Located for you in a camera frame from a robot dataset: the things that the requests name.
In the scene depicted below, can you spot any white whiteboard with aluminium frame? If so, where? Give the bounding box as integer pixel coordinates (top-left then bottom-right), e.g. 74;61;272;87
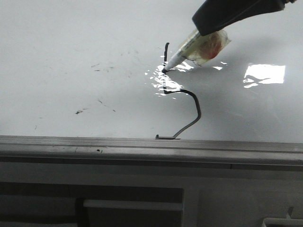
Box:
0;0;303;168

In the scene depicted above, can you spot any grey metal frame structure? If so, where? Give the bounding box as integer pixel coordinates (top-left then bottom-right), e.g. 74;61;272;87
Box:
0;182;183;227

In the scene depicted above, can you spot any white taped whiteboard marker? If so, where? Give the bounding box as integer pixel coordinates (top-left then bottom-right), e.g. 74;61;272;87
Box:
164;29;230;71

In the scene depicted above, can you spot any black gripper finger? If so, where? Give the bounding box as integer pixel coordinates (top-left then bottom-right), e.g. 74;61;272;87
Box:
192;0;284;36

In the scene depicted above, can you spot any white wire rack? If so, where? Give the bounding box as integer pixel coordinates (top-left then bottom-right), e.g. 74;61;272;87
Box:
261;207;303;227

